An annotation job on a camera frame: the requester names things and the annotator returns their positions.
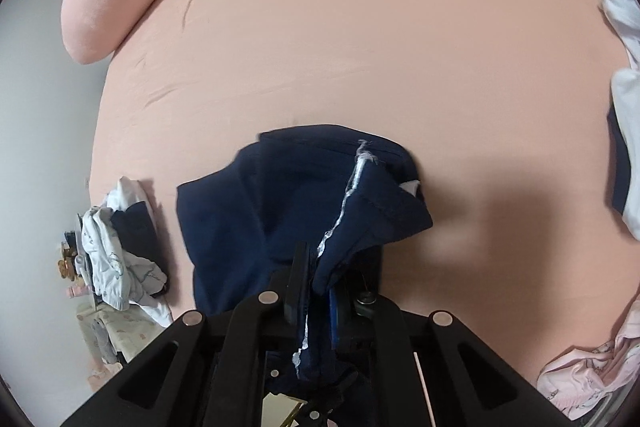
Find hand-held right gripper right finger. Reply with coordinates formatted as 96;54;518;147
327;252;581;427

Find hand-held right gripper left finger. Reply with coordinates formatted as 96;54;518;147
60;241;313;427

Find navy pants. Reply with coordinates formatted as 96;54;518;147
176;124;434;408

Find folded navy garment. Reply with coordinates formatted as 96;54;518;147
111;202;162;298

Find light blue printed pyjama pants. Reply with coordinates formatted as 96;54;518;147
82;206;168;310

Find cream printed blanket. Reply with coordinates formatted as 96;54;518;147
75;297;167;389

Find pale blue plain shirt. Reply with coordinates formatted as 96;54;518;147
106;177;173;329

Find brown bear toy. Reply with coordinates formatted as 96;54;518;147
56;243;78;282

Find bed with pink sheet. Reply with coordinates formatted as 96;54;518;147
62;0;640;408

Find pale pink garment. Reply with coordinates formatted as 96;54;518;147
537;307;640;418

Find white shirt with navy trim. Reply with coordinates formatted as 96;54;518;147
600;0;640;243

